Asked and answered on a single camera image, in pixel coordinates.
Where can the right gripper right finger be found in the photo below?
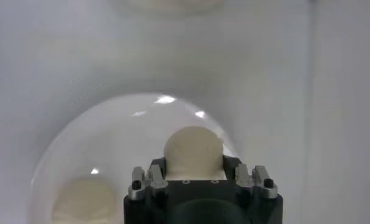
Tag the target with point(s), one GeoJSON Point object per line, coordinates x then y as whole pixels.
{"type": "Point", "coordinates": [249, 178]}

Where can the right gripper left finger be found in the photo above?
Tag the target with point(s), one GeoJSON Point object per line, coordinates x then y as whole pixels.
{"type": "Point", "coordinates": [156, 179]}

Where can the white steamed baozi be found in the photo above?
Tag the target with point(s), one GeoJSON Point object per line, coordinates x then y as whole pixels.
{"type": "Point", "coordinates": [194, 152]}
{"type": "Point", "coordinates": [84, 204]}

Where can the white round plate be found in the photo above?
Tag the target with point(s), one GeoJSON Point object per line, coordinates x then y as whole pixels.
{"type": "Point", "coordinates": [118, 137]}

